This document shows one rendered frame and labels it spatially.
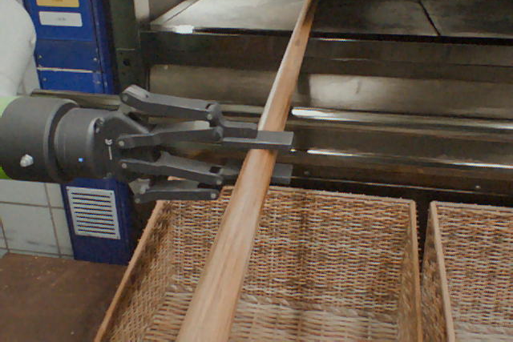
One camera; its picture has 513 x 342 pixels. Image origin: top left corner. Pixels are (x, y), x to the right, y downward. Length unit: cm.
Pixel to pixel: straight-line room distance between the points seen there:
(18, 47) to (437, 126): 52
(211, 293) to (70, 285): 105
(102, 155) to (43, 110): 7
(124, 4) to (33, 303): 72
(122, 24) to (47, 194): 51
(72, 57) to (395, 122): 73
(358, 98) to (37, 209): 86
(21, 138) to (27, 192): 88
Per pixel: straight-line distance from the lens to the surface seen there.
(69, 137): 55
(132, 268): 104
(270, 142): 51
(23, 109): 58
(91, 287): 135
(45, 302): 134
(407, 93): 110
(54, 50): 119
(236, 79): 112
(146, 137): 53
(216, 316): 33
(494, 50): 108
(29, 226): 150
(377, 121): 69
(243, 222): 40
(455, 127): 71
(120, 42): 115
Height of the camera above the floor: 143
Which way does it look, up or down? 27 degrees down
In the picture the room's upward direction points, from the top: straight up
